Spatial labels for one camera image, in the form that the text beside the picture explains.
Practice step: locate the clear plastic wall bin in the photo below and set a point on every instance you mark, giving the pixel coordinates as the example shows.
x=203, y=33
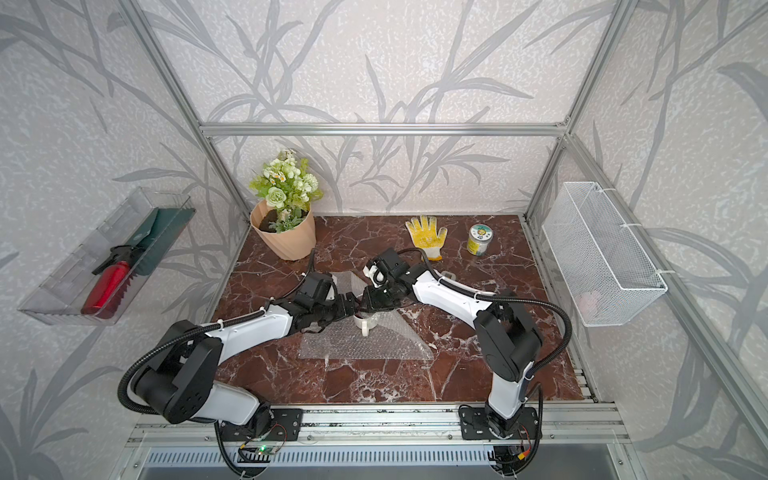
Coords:
x=59, y=299

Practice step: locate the clear bubble wrap sheet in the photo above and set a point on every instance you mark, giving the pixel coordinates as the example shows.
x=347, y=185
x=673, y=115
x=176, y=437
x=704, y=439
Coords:
x=392, y=339

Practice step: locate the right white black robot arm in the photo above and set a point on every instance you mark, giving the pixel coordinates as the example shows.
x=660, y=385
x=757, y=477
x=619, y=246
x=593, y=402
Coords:
x=509, y=338

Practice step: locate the dark green trowel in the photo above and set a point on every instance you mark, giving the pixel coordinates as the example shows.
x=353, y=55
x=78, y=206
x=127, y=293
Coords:
x=151, y=241

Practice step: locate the beige ribbed flower pot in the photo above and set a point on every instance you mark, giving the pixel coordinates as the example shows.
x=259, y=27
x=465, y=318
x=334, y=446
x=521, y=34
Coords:
x=291, y=245

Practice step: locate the yellow white work glove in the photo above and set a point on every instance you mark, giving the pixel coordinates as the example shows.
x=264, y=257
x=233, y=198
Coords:
x=427, y=235

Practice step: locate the white mug red inside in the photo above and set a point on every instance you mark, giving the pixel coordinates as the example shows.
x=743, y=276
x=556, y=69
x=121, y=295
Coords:
x=366, y=322

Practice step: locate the white wire mesh basket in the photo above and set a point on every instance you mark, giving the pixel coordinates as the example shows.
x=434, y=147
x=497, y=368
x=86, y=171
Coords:
x=609, y=275

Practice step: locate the aluminium cage frame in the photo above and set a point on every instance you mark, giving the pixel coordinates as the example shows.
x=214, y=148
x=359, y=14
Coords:
x=742, y=391

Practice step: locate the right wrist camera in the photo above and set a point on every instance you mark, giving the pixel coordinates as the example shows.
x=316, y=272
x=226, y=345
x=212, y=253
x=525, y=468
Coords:
x=376, y=275

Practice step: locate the sunflower label tin can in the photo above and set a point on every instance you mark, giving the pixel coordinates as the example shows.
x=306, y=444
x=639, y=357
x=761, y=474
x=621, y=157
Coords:
x=480, y=237

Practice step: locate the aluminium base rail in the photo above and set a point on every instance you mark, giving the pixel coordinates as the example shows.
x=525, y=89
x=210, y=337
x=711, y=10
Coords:
x=402, y=424

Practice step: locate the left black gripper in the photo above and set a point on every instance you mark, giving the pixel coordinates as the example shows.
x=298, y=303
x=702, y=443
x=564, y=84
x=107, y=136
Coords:
x=342, y=311

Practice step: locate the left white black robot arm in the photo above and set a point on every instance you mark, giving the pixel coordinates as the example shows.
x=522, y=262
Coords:
x=177, y=378

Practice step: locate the green white artificial flowers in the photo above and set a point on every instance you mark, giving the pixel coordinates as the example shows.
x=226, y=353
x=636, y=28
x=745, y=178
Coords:
x=288, y=188

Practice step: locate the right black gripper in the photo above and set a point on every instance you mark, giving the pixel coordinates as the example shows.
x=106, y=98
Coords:
x=369, y=303

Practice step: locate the red spray bottle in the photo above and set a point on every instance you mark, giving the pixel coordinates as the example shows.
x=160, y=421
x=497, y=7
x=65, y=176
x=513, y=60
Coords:
x=114, y=277

